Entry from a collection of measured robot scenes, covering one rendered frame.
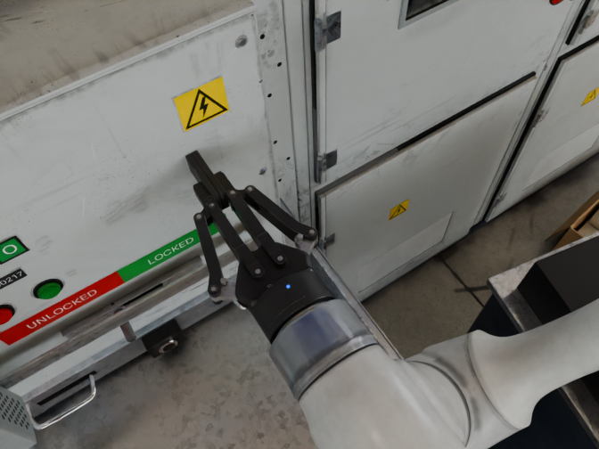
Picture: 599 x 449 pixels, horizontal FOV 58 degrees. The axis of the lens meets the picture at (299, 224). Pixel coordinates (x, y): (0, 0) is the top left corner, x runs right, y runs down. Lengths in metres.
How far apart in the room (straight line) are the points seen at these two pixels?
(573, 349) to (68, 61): 0.52
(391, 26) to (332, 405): 0.61
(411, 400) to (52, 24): 0.47
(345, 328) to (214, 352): 0.48
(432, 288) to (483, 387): 1.38
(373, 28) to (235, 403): 0.62
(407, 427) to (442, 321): 1.45
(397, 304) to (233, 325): 1.02
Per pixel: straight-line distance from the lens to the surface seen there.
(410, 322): 1.86
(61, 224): 0.63
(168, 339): 0.89
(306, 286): 0.50
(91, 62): 0.53
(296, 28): 0.80
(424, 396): 0.48
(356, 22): 0.84
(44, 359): 0.77
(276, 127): 0.90
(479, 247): 2.04
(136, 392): 0.95
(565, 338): 0.54
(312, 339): 0.47
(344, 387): 0.46
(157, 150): 0.60
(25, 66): 0.56
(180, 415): 0.92
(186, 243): 0.75
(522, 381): 0.56
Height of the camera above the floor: 1.72
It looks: 59 degrees down
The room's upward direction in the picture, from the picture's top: 5 degrees counter-clockwise
